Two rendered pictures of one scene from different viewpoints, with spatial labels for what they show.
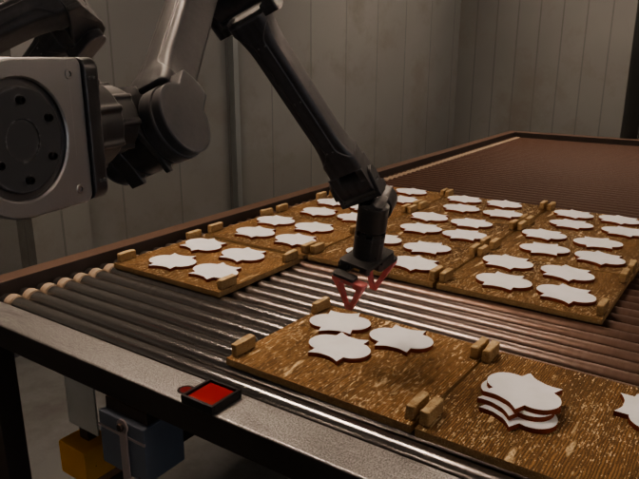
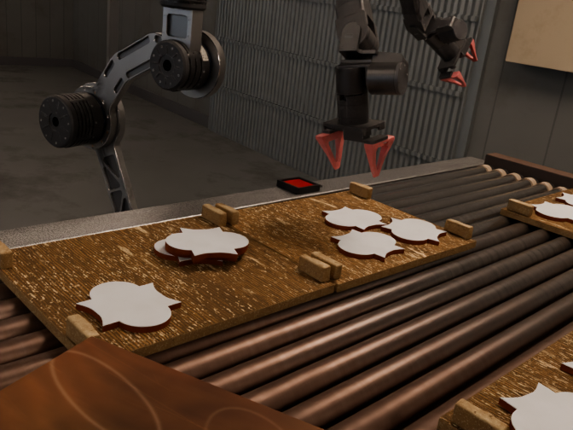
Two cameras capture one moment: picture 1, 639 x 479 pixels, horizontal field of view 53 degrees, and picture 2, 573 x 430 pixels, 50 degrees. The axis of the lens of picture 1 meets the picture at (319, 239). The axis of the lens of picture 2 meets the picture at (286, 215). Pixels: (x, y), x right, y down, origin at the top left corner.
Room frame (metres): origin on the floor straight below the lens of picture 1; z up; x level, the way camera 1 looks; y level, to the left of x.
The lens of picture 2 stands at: (1.26, -1.25, 1.35)
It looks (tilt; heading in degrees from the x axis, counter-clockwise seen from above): 19 degrees down; 100
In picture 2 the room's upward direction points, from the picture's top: 7 degrees clockwise
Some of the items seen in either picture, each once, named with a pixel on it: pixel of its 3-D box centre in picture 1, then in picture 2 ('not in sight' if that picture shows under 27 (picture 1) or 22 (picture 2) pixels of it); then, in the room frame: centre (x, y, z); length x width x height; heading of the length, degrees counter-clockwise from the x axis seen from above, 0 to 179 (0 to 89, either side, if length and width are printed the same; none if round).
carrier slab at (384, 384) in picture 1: (360, 355); (344, 230); (1.17, -0.08, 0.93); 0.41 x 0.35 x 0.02; 54
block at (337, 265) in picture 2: (479, 348); (325, 264); (1.17, -0.32, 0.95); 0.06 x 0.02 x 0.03; 144
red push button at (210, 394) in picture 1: (211, 396); (298, 185); (1.02, 0.19, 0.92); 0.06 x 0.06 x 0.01; 55
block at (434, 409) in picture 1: (431, 411); (214, 214); (0.93, -0.18, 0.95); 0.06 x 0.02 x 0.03; 145
